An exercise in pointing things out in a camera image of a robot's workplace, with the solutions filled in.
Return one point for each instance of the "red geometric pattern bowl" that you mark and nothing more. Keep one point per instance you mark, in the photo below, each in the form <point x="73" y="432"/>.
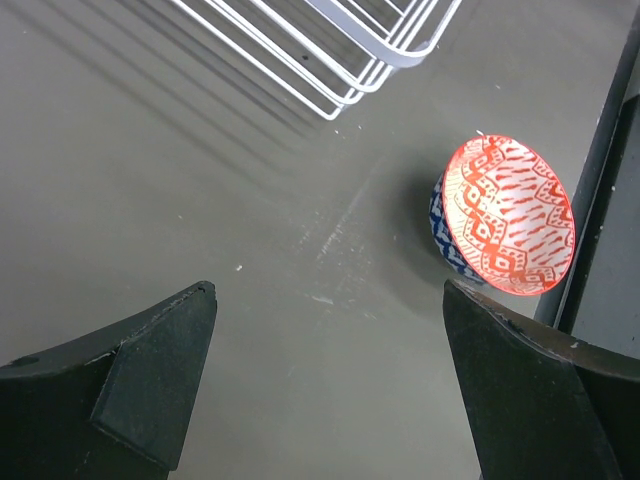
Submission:
<point x="500" y="216"/>

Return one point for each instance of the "white wire dish rack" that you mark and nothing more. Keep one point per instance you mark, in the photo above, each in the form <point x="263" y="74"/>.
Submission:
<point x="325" y="55"/>

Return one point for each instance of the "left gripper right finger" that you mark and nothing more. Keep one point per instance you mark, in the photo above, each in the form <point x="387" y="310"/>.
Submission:
<point x="541" y="404"/>

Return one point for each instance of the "black mounting base rail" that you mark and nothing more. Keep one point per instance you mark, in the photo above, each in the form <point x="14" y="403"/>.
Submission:
<point x="598" y="301"/>

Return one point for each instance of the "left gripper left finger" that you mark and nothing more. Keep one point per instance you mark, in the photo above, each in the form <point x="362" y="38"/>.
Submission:
<point x="112" y="404"/>

